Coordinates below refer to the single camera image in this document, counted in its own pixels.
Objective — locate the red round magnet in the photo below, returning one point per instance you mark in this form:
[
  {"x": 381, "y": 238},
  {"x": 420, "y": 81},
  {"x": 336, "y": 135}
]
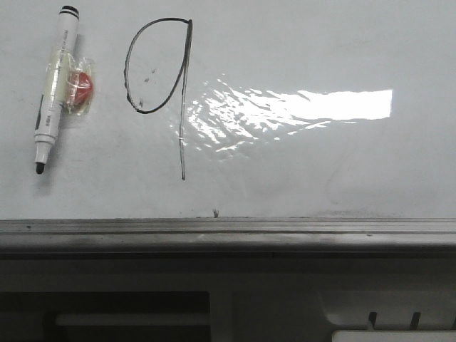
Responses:
[{"x": 81, "y": 87}]

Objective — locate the white whiteboard with metal frame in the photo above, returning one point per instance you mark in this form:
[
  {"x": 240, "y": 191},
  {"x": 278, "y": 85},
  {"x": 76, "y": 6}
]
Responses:
[{"x": 221, "y": 126}]

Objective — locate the white whiteboard marker pen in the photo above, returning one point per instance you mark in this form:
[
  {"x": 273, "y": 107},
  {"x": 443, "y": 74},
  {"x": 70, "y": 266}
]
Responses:
[{"x": 55, "y": 90}]

